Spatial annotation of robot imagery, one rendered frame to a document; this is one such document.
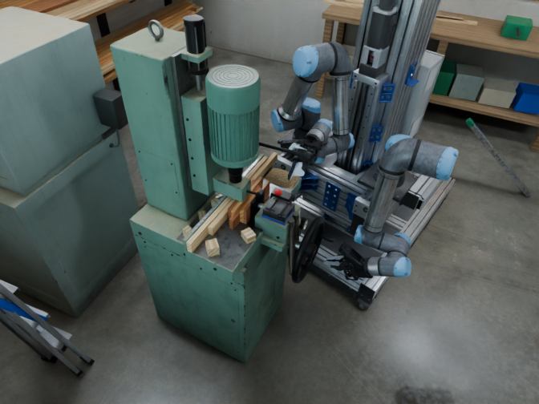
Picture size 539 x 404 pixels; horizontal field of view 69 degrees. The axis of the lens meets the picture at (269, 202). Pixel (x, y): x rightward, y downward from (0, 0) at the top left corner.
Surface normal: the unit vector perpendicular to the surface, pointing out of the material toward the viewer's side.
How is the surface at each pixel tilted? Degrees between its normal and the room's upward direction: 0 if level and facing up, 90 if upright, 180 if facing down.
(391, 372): 0
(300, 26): 90
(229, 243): 0
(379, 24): 90
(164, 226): 0
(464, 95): 90
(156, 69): 90
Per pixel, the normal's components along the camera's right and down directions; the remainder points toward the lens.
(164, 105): -0.46, 0.60
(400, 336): 0.04, -0.73
